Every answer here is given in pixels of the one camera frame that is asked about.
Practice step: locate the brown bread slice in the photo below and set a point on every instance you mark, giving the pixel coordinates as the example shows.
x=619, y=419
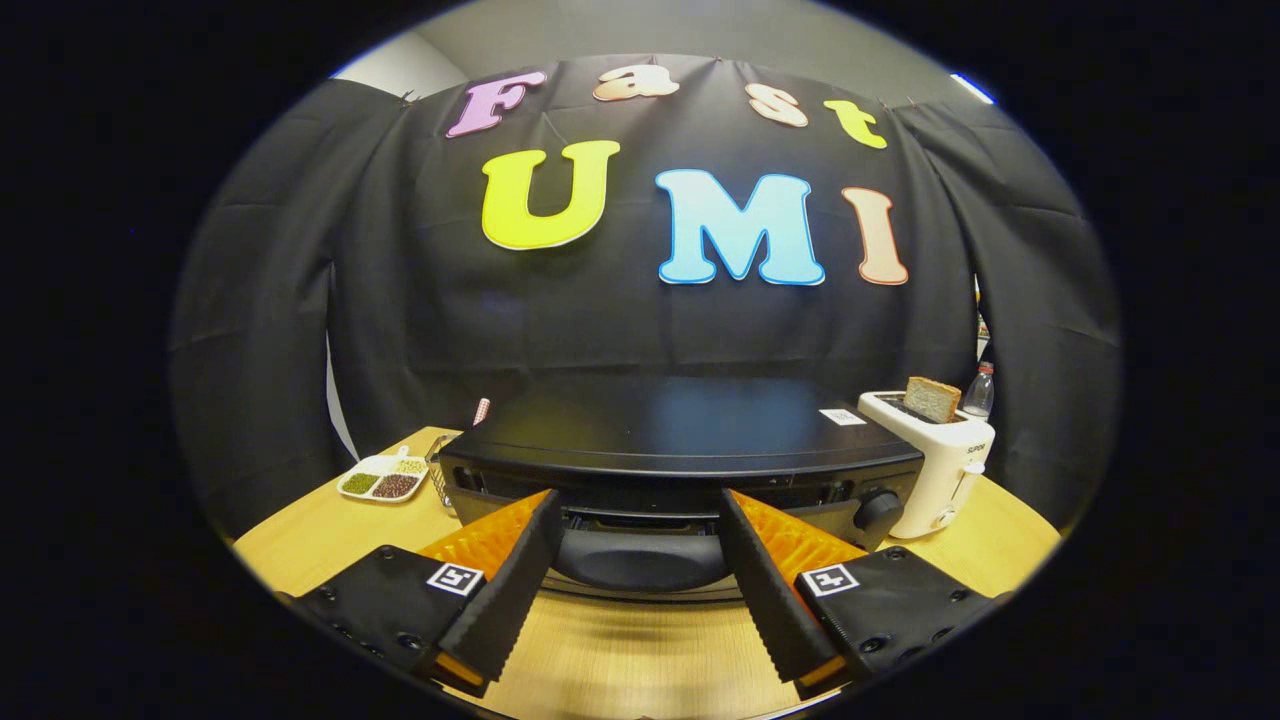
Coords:
x=933, y=400

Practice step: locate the pink striped stick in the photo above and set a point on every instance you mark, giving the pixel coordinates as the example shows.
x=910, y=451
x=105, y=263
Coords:
x=481, y=412

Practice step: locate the white toaster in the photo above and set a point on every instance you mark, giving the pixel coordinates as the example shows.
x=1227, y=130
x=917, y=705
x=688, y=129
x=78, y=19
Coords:
x=950, y=470

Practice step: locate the black toaster oven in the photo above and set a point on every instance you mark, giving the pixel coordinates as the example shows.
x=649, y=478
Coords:
x=680, y=420

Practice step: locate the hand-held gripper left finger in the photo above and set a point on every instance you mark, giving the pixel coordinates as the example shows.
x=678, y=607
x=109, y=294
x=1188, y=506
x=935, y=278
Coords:
x=515, y=590

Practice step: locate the clear plastic bottle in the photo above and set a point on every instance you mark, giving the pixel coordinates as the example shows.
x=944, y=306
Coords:
x=979, y=392

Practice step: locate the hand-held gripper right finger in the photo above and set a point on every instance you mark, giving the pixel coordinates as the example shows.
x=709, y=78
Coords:
x=765, y=590

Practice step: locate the white divided bean dish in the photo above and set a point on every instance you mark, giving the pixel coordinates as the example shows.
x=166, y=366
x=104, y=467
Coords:
x=385, y=480

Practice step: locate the black backdrop cloth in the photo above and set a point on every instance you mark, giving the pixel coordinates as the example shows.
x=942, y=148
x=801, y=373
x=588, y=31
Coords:
x=600, y=320

